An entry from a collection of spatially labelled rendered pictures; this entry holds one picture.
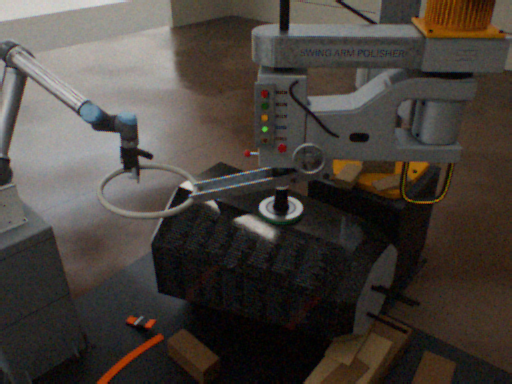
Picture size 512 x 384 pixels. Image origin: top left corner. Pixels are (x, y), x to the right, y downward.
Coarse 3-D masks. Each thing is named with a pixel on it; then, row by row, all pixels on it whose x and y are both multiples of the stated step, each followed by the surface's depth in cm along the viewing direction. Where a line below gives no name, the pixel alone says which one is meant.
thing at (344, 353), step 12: (372, 324) 252; (360, 336) 245; (336, 348) 239; (348, 348) 239; (336, 360) 234; (348, 360) 233; (360, 360) 233; (336, 372) 227; (348, 372) 227; (360, 372) 227
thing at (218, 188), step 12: (264, 168) 231; (216, 180) 236; (228, 180) 235; (240, 180) 235; (252, 180) 234; (264, 180) 221; (276, 180) 220; (288, 180) 220; (300, 180) 219; (204, 192) 227; (216, 192) 226; (228, 192) 226; (240, 192) 225; (192, 204) 231
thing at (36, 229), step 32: (32, 224) 230; (0, 256) 215; (32, 256) 227; (0, 288) 221; (32, 288) 233; (64, 288) 247; (0, 320) 227; (32, 320) 240; (64, 320) 254; (0, 352) 235; (32, 352) 247; (64, 352) 262
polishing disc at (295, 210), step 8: (264, 200) 240; (272, 200) 240; (288, 200) 240; (296, 200) 240; (264, 208) 234; (296, 208) 234; (264, 216) 230; (272, 216) 228; (280, 216) 228; (288, 216) 228; (296, 216) 228
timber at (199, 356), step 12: (180, 336) 262; (192, 336) 262; (168, 348) 262; (180, 348) 255; (192, 348) 255; (204, 348) 255; (180, 360) 257; (192, 360) 248; (204, 360) 248; (216, 360) 248; (192, 372) 252; (204, 372) 243; (216, 372) 252
